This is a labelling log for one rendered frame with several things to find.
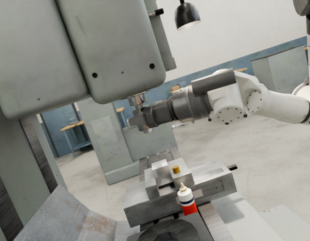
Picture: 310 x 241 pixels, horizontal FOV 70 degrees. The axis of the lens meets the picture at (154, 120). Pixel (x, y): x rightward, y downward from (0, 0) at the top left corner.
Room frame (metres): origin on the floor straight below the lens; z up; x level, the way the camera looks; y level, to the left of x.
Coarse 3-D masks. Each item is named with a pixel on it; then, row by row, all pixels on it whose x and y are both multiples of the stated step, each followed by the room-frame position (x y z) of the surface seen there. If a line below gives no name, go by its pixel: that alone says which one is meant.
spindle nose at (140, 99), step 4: (136, 96) 0.60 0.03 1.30; (140, 96) 0.60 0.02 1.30; (144, 96) 0.62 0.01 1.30; (128, 100) 0.61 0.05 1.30; (132, 100) 0.60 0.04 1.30; (136, 100) 0.60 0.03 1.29; (140, 100) 0.60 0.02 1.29; (144, 100) 0.61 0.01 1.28; (132, 104) 0.60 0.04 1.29; (136, 104) 0.60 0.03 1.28
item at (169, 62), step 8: (144, 0) 0.61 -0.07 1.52; (152, 0) 0.61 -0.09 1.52; (152, 8) 0.61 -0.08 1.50; (152, 16) 0.61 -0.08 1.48; (152, 24) 0.61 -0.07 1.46; (160, 24) 0.61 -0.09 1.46; (160, 32) 0.61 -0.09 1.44; (160, 40) 0.61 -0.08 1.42; (160, 48) 0.61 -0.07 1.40; (168, 48) 0.61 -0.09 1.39; (168, 56) 0.61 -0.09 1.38; (168, 64) 0.61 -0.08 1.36
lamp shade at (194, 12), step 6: (180, 6) 0.66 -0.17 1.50; (186, 6) 0.65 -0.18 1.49; (192, 6) 0.66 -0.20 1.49; (174, 12) 0.68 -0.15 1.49; (180, 12) 0.66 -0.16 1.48; (186, 12) 0.65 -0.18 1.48; (192, 12) 0.65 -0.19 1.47; (198, 12) 0.67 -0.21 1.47; (174, 18) 0.68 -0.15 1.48; (180, 18) 0.66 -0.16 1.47; (186, 18) 0.65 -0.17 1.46; (192, 18) 0.65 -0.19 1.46; (198, 18) 0.66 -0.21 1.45; (180, 24) 0.66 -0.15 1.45; (186, 24) 0.72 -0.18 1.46; (192, 24) 0.71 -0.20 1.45
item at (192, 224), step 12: (192, 216) 0.31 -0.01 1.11; (156, 228) 0.29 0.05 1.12; (168, 228) 0.29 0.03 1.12; (180, 228) 0.28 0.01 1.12; (192, 228) 0.27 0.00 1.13; (204, 228) 0.28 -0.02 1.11; (132, 240) 0.30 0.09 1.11; (144, 240) 0.28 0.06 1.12; (156, 240) 0.28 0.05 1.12; (168, 240) 0.28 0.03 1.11; (180, 240) 0.26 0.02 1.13; (192, 240) 0.25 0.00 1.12; (204, 240) 0.26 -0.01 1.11
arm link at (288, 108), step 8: (304, 88) 0.57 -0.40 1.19; (272, 96) 0.52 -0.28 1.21; (280, 96) 0.52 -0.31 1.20; (288, 96) 0.53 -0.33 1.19; (296, 96) 0.54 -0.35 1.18; (304, 96) 0.56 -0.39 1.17; (272, 104) 0.51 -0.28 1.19; (280, 104) 0.51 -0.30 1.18; (288, 104) 0.52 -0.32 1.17; (296, 104) 0.52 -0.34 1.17; (304, 104) 0.52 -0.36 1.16; (272, 112) 0.52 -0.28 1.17; (280, 112) 0.52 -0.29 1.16; (288, 112) 0.52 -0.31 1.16; (296, 112) 0.52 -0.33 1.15; (304, 112) 0.52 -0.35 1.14; (280, 120) 0.54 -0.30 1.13; (288, 120) 0.53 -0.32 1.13; (296, 120) 0.53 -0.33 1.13; (304, 120) 0.53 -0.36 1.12
